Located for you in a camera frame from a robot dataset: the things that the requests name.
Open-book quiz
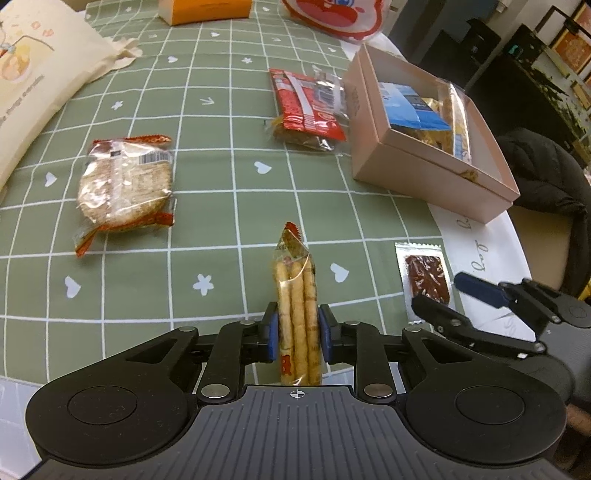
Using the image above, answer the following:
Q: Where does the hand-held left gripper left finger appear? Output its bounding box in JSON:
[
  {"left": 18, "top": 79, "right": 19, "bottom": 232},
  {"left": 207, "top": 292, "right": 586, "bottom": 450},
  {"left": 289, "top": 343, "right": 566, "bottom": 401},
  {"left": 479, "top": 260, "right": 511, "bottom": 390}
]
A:
[{"left": 124, "top": 302, "right": 281, "bottom": 402}]

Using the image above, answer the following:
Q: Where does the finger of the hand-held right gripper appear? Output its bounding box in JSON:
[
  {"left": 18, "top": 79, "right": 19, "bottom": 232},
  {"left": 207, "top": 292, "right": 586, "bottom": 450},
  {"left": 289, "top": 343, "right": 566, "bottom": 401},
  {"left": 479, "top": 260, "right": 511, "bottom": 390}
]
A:
[
  {"left": 455, "top": 272, "right": 561, "bottom": 340},
  {"left": 411, "top": 295, "right": 548, "bottom": 358}
]

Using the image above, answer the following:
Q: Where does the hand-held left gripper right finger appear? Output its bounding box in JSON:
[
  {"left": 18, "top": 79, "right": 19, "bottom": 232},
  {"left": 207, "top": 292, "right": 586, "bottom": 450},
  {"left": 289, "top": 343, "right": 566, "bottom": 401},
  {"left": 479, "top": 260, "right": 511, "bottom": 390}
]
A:
[{"left": 318, "top": 305, "right": 467, "bottom": 400}]

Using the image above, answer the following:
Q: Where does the red-ended biscuit stick packet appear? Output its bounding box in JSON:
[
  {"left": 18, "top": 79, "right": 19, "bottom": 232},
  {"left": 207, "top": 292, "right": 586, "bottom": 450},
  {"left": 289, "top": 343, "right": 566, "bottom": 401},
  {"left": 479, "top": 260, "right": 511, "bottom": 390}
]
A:
[{"left": 270, "top": 222, "right": 324, "bottom": 386}]

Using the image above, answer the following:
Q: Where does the small dried meat packet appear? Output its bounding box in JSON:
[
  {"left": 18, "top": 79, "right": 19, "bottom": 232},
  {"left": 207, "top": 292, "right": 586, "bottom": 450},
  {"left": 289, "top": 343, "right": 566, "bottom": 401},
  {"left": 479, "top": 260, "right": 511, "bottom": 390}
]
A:
[{"left": 394, "top": 241, "right": 458, "bottom": 321}]

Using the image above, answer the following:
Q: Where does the pink cardboard box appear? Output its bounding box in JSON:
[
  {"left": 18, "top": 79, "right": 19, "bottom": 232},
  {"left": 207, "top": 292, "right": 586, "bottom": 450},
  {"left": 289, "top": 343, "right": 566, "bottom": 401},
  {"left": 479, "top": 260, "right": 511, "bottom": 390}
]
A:
[{"left": 344, "top": 44, "right": 521, "bottom": 224}]

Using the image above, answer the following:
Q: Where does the blue snack packet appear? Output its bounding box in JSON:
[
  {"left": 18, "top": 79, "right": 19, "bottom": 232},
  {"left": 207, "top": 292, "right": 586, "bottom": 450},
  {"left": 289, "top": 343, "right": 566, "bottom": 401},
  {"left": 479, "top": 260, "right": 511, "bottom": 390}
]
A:
[{"left": 379, "top": 82, "right": 451, "bottom": 132}]

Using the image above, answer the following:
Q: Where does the clear rice cracker packet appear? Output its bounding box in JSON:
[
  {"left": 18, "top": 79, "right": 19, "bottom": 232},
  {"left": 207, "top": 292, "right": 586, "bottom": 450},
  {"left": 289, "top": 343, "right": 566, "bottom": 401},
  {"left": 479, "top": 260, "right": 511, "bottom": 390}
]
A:
[{"left": 74, "top": 134, "right": 177, "bottom": 258}]

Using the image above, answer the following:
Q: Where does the red snack packet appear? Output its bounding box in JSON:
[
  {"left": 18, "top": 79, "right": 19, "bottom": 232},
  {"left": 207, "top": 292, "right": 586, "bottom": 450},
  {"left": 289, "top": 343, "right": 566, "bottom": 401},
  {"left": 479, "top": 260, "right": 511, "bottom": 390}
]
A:
[{"left": 269, "top": 68, "right": 348, "bottom": 141}]

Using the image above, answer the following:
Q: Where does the beige dining chair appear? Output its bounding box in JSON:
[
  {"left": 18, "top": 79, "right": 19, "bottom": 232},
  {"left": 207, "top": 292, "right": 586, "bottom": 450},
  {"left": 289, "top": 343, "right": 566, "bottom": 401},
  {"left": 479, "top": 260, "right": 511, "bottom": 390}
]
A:
[{"left": 508, "top": 203, "right": 575, "bottom": 296}]

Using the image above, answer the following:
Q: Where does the black padded jacket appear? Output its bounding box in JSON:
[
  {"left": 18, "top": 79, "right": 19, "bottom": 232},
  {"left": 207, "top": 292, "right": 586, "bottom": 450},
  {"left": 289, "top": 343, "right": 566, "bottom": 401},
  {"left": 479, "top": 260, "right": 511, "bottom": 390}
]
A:
[{"left": 496, "top": 128, "right": 591, "bottom": 217}]

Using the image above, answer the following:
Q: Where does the green checked tablecloth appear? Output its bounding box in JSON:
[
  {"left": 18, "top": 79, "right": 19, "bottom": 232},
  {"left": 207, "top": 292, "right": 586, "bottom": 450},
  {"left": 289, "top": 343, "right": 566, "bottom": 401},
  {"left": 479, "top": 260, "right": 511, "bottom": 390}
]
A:
[{"left": 0, "top": 0, "right": 532, "bottom": 398}]

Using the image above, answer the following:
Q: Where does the black side cabinet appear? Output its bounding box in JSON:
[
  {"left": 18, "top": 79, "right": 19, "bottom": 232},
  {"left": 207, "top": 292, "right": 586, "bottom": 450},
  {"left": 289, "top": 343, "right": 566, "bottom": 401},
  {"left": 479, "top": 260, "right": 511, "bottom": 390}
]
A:
[{"left": 501, "top": 4, "right": 591, "bottom": 116}]

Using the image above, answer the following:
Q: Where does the black water dispenser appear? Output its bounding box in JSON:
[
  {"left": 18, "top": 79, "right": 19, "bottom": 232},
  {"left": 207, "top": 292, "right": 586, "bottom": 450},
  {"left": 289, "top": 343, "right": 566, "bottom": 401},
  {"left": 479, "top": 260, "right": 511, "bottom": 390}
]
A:
[{"left": 464, "top": 18, "right": 502, "bottom": 86}]

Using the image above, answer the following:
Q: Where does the red and white rabbit bag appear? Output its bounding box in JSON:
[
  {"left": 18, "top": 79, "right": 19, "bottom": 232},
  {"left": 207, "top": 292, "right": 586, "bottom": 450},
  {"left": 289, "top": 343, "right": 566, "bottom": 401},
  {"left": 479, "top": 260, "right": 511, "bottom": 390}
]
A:
[{"left": 281, "top": 0, "right": 393, "bottom": 44}]

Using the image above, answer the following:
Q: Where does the orange tissue box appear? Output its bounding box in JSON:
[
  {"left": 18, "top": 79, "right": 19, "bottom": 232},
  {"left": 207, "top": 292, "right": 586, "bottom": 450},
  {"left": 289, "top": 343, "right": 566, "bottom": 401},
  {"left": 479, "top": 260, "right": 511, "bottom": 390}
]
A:
[{"left": 158, "top": 0, "right": 254, "bottom": 26}]

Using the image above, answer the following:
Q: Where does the cream printed tote bag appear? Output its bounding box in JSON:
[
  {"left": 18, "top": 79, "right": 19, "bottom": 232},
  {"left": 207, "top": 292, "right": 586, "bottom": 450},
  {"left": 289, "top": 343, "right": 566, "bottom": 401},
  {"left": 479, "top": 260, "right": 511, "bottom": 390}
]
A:
[{"left": 0, "top": 0, "right": 141, "bottom": 195}]

